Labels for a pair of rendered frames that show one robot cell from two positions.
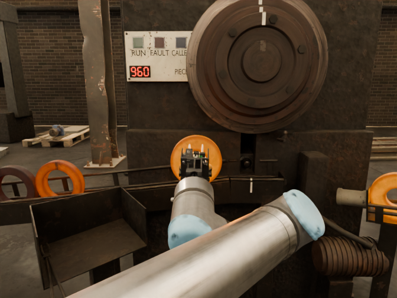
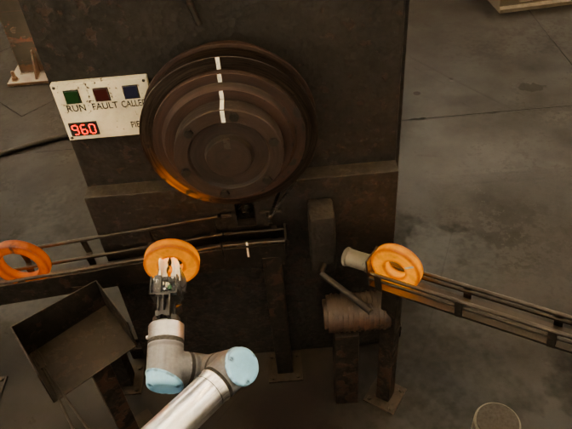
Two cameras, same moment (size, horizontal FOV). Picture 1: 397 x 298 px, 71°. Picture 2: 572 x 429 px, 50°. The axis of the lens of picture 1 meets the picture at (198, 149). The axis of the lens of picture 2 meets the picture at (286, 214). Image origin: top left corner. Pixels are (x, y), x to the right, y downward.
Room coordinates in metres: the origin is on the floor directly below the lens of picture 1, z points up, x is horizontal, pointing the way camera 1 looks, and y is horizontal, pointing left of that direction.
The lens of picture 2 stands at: (-0.38, -0.32, 2.05)
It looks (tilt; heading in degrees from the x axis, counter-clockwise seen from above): 42 degrees down; 0
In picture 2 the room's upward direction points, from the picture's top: 5 degrees counter-clockwise
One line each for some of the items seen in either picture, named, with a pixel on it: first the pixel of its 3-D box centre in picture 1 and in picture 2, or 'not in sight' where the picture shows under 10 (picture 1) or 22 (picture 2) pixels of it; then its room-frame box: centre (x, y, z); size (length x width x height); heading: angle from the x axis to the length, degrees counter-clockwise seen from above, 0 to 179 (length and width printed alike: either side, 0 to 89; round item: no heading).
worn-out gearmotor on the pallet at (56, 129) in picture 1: (59, 129); not in sight; (4.95, 2.48, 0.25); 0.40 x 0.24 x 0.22; 179
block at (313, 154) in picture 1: (310, 183); (322, 235); (1.01, -0.43, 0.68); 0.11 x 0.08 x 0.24; 179
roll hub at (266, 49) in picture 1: (260, 62); (229, 151); (0.90, -0.19, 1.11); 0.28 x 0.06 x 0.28; 89
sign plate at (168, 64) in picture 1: (160, 57); (106, 108); (1.11, 0.15, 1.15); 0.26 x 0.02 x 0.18; 89
